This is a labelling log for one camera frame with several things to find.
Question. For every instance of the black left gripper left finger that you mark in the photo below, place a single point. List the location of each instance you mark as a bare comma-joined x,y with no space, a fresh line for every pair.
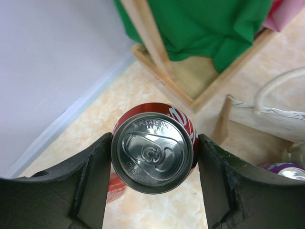
69,195

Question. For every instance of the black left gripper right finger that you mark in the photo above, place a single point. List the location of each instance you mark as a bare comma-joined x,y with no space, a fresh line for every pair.
239,195

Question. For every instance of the red cola can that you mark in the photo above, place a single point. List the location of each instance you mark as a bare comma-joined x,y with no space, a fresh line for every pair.
116,188

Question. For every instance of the purple soda can front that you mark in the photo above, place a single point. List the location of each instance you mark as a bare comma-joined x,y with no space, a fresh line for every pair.
289,170

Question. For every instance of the red soda can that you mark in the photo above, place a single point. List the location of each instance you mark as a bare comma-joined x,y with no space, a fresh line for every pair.
154,148

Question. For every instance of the brown canvas tote bag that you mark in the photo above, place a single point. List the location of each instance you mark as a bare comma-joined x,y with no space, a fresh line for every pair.
288,125

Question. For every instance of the green tank top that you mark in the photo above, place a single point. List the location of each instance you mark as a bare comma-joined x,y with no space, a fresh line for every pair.
221,30

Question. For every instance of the pink shirt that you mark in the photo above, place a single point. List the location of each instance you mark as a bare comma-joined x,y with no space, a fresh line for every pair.
281,13

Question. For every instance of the wooden clothes rack frame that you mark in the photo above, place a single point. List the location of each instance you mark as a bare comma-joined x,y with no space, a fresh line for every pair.
193,81

